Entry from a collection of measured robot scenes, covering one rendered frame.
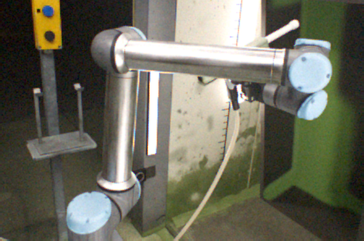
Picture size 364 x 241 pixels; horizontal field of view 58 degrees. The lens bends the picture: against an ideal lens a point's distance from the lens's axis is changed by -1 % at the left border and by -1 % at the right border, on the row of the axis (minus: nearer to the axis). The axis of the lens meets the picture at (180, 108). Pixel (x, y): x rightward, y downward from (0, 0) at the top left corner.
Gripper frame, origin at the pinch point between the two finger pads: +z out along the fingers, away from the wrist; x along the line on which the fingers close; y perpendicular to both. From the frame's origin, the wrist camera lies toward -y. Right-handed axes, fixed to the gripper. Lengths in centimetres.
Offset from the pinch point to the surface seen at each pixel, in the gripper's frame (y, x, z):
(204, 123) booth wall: 74, 28, 73
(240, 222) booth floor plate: 149, 20, 47
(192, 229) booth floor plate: 137, -11, 59
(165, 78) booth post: 30, 10, 73
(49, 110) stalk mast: 23, -53, 94
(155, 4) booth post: -12, 18, 73
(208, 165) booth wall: 108, 22, 73
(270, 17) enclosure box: 1, 47, 22
